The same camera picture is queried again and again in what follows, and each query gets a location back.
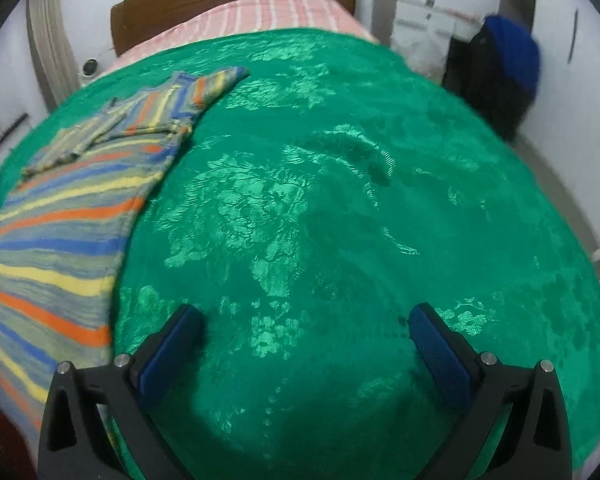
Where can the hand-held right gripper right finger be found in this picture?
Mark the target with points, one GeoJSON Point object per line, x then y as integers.
{"type": "Point", "coordinates": [440, 355]}

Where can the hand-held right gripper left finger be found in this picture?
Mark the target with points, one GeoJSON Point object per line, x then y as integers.
{"type": "Point", "coordinates": [172, 350]}

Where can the striped knit shirt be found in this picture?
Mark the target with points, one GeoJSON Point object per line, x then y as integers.
{"type": "Point", "coordinates": [65, 240]}

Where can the chair with blue and black clothes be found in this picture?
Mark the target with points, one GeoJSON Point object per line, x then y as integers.
{"type": "Point", "coordinates": [485, 90]}

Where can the green patterned blanket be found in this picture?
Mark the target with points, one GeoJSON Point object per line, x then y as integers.
{"type": "Point", "coordinates": [355, 210]}

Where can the flat black device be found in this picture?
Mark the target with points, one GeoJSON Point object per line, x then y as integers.
{"type": "Point", "coordinates": [11, 130]}

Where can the white plastic bag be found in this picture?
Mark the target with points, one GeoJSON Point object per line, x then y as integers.
{"type": "Point", "coordinates": [429, 57]}

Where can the white wardrobe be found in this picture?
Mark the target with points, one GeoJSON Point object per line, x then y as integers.
{"type": "Point", "coordinates": [575, 85]}

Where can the blue garment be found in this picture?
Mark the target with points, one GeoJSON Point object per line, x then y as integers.
{"type": "Point", "coordinates": [515, 55]}

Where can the beige curtain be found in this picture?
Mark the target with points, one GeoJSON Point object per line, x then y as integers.
{"type": "Point", "coordinates": [55, 45]}

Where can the white desk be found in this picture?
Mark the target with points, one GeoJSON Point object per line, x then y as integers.
{"type": "Point", "coordinates": [420, 12]}

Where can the pink striped bed quilt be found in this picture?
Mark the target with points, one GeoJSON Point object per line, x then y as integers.
{"type": "Point", "coordinates": [260, 17]}

